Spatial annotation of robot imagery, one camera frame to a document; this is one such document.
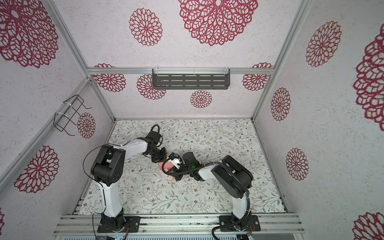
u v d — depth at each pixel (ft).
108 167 1.74
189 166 2.45
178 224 2.46
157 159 2.90
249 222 2.38
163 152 2.92
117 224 2.13
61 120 2.39
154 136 2.72
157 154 2.80
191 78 3.02
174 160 2.62
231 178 1.62
